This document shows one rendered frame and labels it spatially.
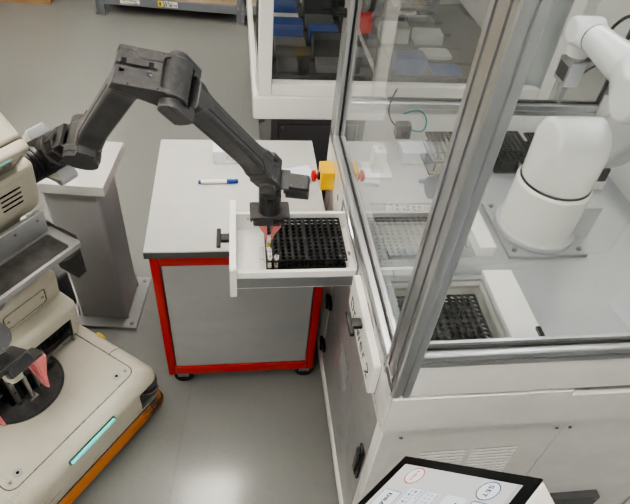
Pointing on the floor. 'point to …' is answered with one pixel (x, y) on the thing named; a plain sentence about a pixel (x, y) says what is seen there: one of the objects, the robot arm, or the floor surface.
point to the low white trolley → (177, 361)
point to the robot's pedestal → (99, 244)
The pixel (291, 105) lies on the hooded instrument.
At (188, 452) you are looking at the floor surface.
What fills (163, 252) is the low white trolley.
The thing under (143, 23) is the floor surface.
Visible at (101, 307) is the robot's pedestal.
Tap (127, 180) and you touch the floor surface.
